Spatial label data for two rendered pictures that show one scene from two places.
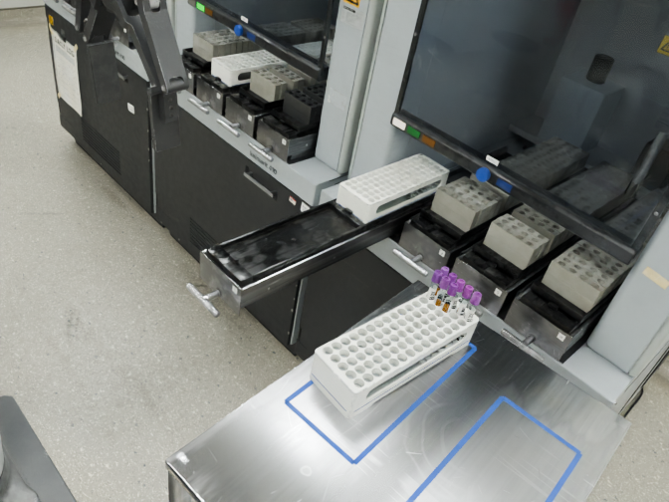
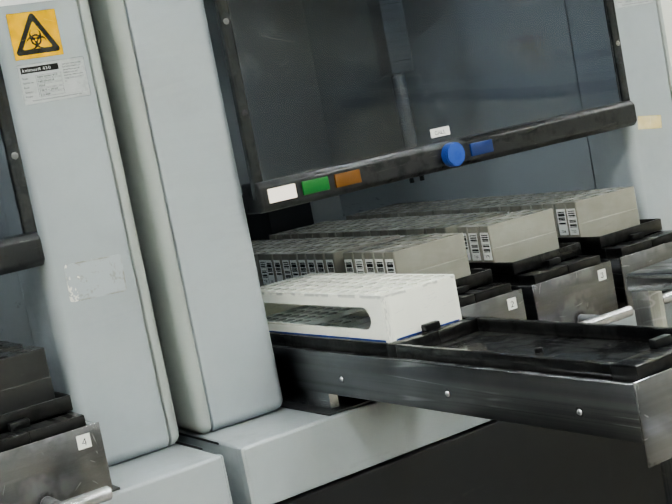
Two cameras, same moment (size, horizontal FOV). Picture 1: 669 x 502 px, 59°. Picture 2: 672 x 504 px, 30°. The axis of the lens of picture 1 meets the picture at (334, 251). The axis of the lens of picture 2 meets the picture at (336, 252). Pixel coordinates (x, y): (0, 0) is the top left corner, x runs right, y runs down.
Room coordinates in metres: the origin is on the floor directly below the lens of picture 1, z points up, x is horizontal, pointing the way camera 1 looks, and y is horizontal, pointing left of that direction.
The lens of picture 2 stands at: (0.78, 1.24, 1.06)
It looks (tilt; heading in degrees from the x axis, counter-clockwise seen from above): 6 degrees down; 288
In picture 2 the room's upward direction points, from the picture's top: 11 degrees counter-clockwise
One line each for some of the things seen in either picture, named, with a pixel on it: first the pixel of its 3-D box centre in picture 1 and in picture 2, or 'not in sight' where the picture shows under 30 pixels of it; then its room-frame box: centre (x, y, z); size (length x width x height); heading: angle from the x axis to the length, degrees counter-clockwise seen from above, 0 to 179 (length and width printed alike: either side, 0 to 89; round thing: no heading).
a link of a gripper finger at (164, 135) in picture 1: (164, 118); not in sight; (0.55, 0.20, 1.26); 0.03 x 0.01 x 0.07; 140
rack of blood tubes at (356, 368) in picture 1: (397, 346); not in sight; (0.70, -0.14, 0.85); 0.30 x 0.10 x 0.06; 137
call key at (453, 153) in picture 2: (483, 174); (453, 154); (1.11, -0.27, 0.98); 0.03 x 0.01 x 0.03; 51
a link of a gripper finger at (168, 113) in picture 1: (171, 101); not in sight; (0.54, 0.19, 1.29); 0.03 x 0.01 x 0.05; 50
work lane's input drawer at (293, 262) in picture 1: (336, 229); (453, 365); (1.09, 0.00, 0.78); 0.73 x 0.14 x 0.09; 141
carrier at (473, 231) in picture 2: (515, 241); (508, 240); (1.08, -0.38, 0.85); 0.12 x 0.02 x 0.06; 50
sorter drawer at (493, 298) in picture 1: (551, 236); (421, 289); (1.25, -0.52, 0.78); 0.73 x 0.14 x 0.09; 141
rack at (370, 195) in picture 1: (394, 187); (347, 309); (1.23, -0.11, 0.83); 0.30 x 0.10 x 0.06; 141
